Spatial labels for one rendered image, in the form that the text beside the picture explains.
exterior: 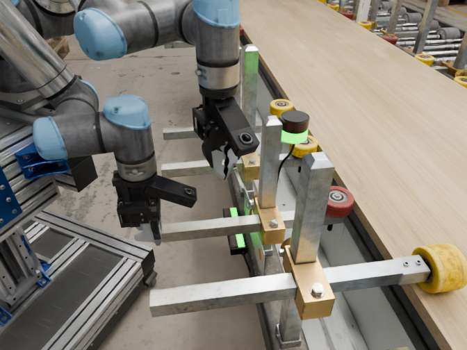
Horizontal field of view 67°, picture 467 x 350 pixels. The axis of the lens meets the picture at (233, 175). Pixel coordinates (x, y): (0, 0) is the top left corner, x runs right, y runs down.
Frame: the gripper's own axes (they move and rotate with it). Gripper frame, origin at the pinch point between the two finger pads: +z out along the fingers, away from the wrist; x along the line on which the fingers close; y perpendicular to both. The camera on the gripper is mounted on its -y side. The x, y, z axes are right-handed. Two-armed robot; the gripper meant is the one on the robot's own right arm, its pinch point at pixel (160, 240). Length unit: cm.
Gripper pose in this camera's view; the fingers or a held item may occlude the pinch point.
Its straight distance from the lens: 85.9
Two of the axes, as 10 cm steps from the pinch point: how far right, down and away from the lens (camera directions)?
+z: -0.1, 8.0, 6.0
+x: 1.5, 5.9, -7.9
